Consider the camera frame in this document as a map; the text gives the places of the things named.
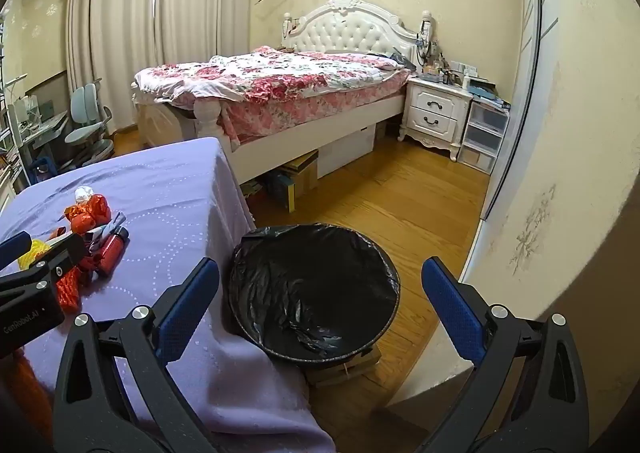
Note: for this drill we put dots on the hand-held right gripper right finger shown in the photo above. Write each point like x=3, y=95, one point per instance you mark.
x=450, y=303

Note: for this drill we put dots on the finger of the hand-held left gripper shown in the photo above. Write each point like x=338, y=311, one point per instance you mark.
x=60, y=258
x=12, y=247

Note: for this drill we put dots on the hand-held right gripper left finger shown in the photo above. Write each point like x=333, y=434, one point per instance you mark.
x=187, y=303

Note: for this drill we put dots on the yellow foam net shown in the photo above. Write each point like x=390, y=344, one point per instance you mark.
x=27, y=258

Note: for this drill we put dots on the orange mesh net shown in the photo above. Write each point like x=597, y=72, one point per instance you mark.
x=69, y=285

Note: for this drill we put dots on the small cylindrical tube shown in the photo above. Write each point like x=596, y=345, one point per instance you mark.
x=111, y=249

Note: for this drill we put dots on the red-orange wrapper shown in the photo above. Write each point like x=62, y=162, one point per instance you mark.
x=92, y=213

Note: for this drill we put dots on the grey white wrapper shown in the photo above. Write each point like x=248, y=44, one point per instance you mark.
x=116, y=220

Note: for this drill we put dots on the white tissue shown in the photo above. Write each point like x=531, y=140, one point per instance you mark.
x=84, y=193

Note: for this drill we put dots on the round bin with black bag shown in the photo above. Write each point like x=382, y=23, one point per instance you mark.
x=310, y=293

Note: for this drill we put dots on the blue stool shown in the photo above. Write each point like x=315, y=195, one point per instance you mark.
x=42, y=167

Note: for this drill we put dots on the bookshelf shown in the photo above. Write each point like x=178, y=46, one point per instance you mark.
x=7, y=153

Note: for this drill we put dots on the purple tablecloth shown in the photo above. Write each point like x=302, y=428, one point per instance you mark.
x=165, y=198

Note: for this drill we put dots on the white study desk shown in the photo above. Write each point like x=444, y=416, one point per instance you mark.
x=45, y=125

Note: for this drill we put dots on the light blue desk chair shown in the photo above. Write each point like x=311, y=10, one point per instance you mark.
x=85, y=128

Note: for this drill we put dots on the blue yellow box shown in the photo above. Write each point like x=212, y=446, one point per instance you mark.
x=277, y=185

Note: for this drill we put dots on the clear plastic drawer unit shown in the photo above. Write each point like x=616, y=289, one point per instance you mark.
x=482, y=133

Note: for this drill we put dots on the brown cardboard box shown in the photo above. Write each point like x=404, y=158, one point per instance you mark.
x=305, y=170

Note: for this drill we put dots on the white storage box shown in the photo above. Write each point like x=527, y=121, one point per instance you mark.
x=350, y=148

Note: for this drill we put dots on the white nightstand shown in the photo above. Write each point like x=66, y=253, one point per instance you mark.
x=435, y=113

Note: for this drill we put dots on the stack of books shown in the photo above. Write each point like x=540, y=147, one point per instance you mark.
x=487, y=93

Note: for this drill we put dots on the white sliding wardrobe door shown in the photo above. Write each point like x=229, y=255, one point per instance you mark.
x=530, y=83

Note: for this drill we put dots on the pile of nightstand clutter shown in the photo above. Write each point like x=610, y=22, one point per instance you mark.
x=440, y=65

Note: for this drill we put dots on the dark blue cloth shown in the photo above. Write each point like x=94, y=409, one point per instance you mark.
x=400, y=58

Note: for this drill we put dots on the floral quilt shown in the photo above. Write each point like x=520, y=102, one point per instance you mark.
x=300, y=78

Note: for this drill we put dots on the bed with floral bedding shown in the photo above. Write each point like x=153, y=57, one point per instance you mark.
x=360, y=33

